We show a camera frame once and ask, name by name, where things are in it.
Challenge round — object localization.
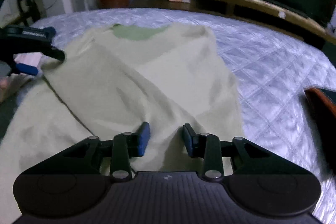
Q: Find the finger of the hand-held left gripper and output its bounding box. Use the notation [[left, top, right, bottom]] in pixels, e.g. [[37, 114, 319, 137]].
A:
[[39, 46, 66, 62], [13, 63, 39, 76]]

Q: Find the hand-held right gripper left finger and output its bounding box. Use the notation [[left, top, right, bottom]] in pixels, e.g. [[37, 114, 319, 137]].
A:
[[21, 122, 151, 182]]

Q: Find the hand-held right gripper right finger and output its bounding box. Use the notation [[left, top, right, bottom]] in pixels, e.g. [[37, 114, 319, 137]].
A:
[[182, 123, 313, 182]]

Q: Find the pink garment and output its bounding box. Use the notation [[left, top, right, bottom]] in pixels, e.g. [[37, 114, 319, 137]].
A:
[[0, 53, 44, 103]]

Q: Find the light green shirt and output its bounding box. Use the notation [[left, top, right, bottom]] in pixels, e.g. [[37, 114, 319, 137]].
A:
[[0, 23, 246, 224]]

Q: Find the silver quilted bedspread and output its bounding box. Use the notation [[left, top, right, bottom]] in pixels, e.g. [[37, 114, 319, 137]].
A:
[[34, 7, 336, 224]]

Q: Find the low wooden cabinet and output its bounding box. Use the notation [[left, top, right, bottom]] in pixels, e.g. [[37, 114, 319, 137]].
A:
[[131, 0, 336, 48]]

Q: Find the orange-edged dark zip case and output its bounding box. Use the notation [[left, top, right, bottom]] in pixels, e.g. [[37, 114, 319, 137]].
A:
[[304, 88, 336, 122]]

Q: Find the light wooden television riser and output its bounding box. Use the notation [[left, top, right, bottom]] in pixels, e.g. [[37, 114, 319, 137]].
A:
[[207, 0, 328, 35]]

